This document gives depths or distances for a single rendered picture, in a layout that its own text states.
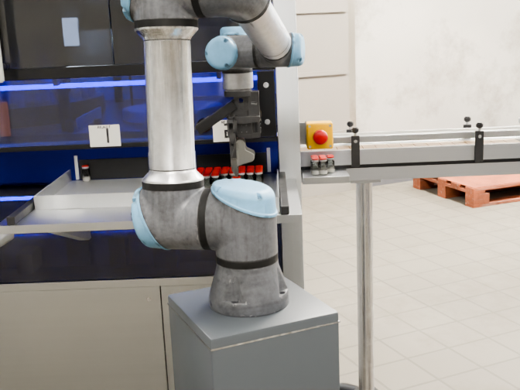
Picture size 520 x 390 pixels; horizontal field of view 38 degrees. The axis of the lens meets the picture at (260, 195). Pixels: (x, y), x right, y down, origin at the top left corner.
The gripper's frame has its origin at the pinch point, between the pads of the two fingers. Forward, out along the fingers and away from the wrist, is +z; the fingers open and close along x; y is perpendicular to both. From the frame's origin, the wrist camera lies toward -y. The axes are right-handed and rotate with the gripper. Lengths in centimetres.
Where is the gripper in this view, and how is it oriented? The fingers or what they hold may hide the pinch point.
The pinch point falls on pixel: (234, 170)
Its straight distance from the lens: 189.6
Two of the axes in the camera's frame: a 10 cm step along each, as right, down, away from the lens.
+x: 0.1, -2.3, 9.7
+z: 0.4, 9.7, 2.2
